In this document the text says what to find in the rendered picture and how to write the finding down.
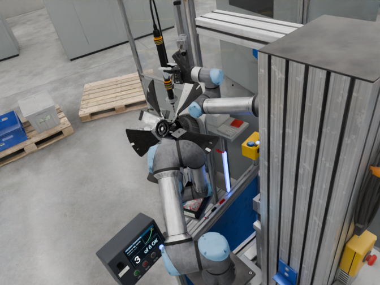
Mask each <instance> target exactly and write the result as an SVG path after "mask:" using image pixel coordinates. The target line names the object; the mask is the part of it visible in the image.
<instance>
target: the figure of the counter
mask: <svg viewBox="0 0 380 285"><path fill-rule="evenodd" d="M143 259H144V258H143V256H142V255H141V253H140V252H138V253H137V254H136V255H135V256H134V257H133V258H132V259H131V262H132V263H133V265H134V267H135V268H136V267H137V266H138V265H139V264H140V263H141V262H142V261H143Z"/></svg>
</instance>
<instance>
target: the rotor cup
mask: <svg viewBox="0 0 380 285"><path fill-rule="evenodd" d="M168 121H170V122H168ZM173 123H174V122H172V120H165V119H162V120H160V121H159V122H158V123H157V124H156V135H157V136H158V137H160V138H162V139H170V140H175V141H178V140H177V139H175V138H173V137H171V136H172V135H171V134H172V133H171V132H170V131H172V132H175V131H176V130H178V129H180V128H182V129H183V125H182V123H181V122H180V121H178V120H176V121H175V123H174V124H173ZM162 127H163V131H162V130H161V128H162Z"/></svg>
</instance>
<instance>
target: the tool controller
mask: <svg viewBox="0 0 380 285"><path fill-rule="evenodd" d="M164 241H165V238H164V236H163V235H162V233H161V231H160V229H159V227H158V226H157V224H156V222H155V220H154V219H153V218H151V217H149V216H147V215H145V214H143V213H139V214H138V215H137V216H135V217H134V219H133V220H131V221H130V222H129V223H128V224H127V225H126V226H124V227H123V228H122V229H121V230H120V231H119V232H118V233H117V234H116V235H115V236H114V237H112V238H111V239H110V240H109V241H108V242H107V243H106V244H105V245H104V246H103V247H102V248H101V249H99V250H98V251H97V252H96V255H97V257H98V258H99V259H100V261H101V262H102V263H103V265H104V266H105V268H106V269H107V270H108V272H109V273H110V274H111V276H112V277H113V278H114V280H115V281H116V282H117V283H118V284H119V285H135V284H136V283H137V282H138V281H139V280H140V279H141V278H142V277H143V275H144V274H145V273H146V272H147V271H148V270H149V269H150V268H151V267H152V266H153V265H154V264H155V263H156V262H157V261H158V260H159V258H160V257H161V256H162V252H161V250H159V245H160V244H163V245H164V246H165V244H164ZM138 252H140V253H141V255H142V256H143V258H144V259H143V261H142V262H141V263H140V264H139V265H138V266H137V267H136V268H135V267H134V265H133V263H132V262H131V259H132V258H133V257H134V256H135V255H136V254H137V253H138ZM153 252H155V253H156V256H155V257H154V258H151V254H152V253H153ZM144 261H147V262H148V265H147V266H146V267H143V262H144ZM135 270H139V274H138V275H137V276H134V272H135Z"/></svg>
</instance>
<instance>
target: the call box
mask: <svg viewBox="0 0 380 285"><path fill-rule="evenodd" d="M258 140H259V132H254V133H253V134H252V135H251V136H250V137H249V138H248V139H247V140H246V141H244V142H243V143H242V145H241V148H242V155H244V156H246V157H248V158H251V159H253V160H256V159H257V158H258V157H259V156H260V153H257V149H258V148H259V147H260V143H259V144H258V143H256V142H257V141H258ZM249 141H253V142H254V145H255V144H257V145H258V146H257V147H255V146H254V145H253V146H249V145H248V142H249Z"/></svg>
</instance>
